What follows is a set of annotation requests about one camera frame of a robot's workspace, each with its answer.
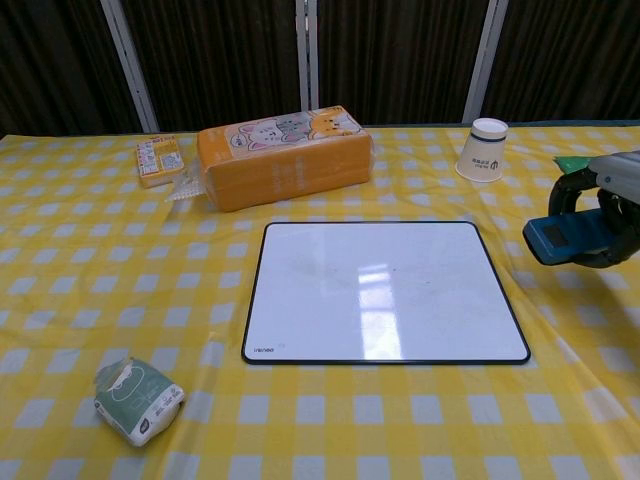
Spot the right silver and black robot hand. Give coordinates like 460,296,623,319
548,148,640,270

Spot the blue whiteboard eraser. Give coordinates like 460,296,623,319
522,208,619,266

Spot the green flat sachet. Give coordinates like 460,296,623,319
552,156,596,174

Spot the white paper cup upside down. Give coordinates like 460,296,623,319
454,117,509,184

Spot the orange cat print tissue pack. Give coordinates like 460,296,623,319
164,104,376,214

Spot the small yellow printed box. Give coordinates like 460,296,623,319
136,137,185,190

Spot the yellow white checked tablecloth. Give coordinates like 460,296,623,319
0,122,640,480

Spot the green and white tissue packet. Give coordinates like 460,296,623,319
93,355,186,448

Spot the white metal frame post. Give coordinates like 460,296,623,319
99,0,161,134
294,0,321,111
462,0,511,124

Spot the white board with dark frame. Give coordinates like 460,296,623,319
240,221,532,366

